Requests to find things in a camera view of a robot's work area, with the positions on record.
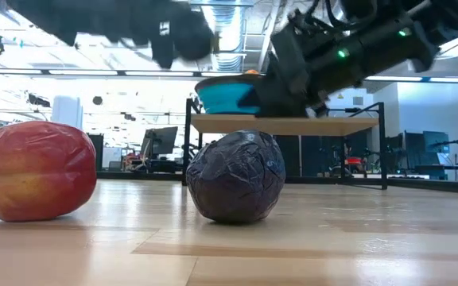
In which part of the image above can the wooden table with black frame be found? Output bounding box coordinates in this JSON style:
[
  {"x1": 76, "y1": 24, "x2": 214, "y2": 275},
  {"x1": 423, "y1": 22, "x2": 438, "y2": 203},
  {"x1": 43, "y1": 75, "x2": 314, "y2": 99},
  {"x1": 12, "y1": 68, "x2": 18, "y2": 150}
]
[{"x1": 180, "y1": 97, "x2": 389, "y2": 191}]

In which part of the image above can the blue grey collapsible bowl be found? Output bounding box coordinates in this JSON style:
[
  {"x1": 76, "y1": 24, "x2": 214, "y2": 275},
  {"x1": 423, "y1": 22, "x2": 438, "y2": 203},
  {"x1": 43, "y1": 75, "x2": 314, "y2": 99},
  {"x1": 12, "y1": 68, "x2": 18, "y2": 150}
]
[{"x1": 194, "y1": 73, "x2": 266, "y2": 116}]

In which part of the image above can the red yellow apple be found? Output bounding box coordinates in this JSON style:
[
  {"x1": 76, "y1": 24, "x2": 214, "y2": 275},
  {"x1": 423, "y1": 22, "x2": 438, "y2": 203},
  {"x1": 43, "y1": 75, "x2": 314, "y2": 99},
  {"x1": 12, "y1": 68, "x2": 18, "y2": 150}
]
[{"x1": 0, "y1": 120, "x2": 98, "y2": 222}]

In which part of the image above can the person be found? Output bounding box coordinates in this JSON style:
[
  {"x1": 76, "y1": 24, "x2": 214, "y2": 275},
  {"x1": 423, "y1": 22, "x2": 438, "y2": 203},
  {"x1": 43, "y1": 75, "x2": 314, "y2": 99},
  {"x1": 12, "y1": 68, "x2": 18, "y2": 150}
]
[{"x1": 342, "y1": 145, "x2": 365, "y2": 172}]

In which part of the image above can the tall black cabinet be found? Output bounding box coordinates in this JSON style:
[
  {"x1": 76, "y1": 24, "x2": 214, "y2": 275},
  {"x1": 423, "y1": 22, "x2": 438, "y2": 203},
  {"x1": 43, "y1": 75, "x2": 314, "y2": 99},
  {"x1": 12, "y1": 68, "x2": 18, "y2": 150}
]
[{"x1": 88, "y1": 133, "x2": 105, "y2": 172}]

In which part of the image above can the blue background monitor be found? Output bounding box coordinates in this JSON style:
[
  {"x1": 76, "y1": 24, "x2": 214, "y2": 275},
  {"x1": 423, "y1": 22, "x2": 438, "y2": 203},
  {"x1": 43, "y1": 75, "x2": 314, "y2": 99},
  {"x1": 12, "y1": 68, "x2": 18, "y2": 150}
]
[{"x1": 423, "y1": 130, "x2": 451, "y2": 157}]

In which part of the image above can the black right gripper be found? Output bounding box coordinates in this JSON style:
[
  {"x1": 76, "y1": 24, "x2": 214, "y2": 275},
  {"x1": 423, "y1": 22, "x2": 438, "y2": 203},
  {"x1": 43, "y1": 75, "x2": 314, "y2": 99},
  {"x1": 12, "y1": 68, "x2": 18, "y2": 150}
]
[{"x1": 257, "y1": 10, "x2": 336, "y2": 118}]

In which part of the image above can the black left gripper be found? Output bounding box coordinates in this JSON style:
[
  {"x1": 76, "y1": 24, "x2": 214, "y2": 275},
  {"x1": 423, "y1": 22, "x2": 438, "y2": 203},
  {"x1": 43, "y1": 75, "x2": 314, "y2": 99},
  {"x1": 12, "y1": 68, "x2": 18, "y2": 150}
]
[{"x1": 73, "y1": 0, "x2": 219, "y2": 69}]

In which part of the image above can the dark background monitor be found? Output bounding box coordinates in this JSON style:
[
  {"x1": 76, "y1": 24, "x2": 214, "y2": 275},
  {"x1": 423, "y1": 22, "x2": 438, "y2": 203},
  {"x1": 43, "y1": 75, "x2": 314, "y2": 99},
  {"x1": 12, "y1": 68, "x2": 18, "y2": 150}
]
[{"x1": 139, "y1": 126, "x2": 179, "y2": 160}]

